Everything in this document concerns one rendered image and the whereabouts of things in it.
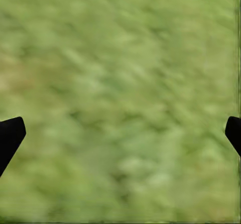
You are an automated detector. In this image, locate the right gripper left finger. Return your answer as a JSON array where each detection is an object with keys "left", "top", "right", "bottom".
[{"left": 0, "top": 117, "right": 26, "bottom": 177}]

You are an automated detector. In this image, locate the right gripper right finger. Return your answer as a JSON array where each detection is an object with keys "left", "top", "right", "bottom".
[{"left": 225, "top": 116, "right": 241, "bottom": 157}]

